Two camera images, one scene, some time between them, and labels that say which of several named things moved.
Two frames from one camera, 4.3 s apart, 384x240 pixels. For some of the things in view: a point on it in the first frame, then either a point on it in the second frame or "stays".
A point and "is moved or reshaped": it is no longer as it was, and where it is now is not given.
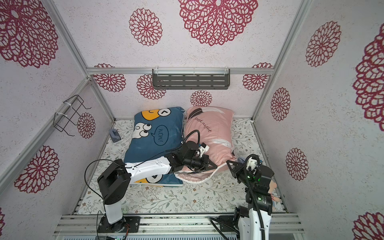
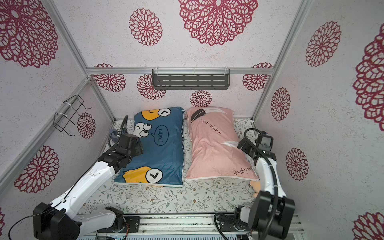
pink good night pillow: (214, 125) is moved or reshaped
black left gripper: (206, 162) → (139, 148)
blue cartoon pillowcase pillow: (153, 133) stays
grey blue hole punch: (114, 135) stays
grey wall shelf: (191, 79) stays
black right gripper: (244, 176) → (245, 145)
